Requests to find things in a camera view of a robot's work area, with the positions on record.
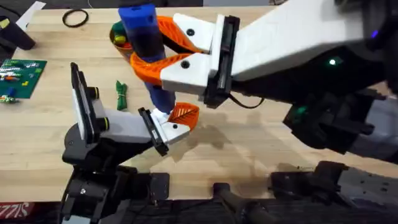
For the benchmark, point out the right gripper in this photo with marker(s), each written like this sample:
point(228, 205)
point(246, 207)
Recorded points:
point(292, 37)

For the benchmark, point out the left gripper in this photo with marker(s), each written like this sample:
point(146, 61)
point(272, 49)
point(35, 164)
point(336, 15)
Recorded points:
point(124, 127)

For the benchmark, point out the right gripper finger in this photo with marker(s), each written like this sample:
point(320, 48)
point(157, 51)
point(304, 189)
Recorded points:
point(196, 34)
point(183, 74)

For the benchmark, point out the blue electric screwdriver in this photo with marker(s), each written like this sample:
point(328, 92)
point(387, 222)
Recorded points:
point(143, 34)

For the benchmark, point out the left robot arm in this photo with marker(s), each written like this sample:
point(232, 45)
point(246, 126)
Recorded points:
point(90, 189)

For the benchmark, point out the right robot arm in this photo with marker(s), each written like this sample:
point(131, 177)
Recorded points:
point(329, 130)

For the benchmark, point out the green toy vegetable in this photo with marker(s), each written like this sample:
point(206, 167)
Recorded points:
point(121, 95)

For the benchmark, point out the brown tub with toys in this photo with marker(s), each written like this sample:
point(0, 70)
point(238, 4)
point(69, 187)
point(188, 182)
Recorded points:
point(119, 39)

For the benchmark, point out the black upright wrist plate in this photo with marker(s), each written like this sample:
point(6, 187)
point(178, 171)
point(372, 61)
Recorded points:
point(81, 102)

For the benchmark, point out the white paper sheet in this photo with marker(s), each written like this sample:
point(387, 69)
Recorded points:
point(29, 14)

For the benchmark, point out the black tool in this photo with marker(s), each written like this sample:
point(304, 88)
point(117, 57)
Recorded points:
point(17, 39)

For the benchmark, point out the red printed label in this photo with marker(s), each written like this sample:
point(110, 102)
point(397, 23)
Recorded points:
point(15, 210)

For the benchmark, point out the black rail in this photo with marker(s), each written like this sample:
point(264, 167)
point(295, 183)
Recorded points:
point(186, 214)

